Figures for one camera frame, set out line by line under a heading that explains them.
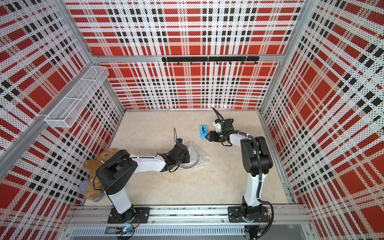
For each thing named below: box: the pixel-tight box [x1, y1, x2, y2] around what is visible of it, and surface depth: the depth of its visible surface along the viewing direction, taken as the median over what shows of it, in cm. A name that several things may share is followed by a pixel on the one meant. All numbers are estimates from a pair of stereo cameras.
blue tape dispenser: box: [199, 125, 208, 140], surface depth 107 cm
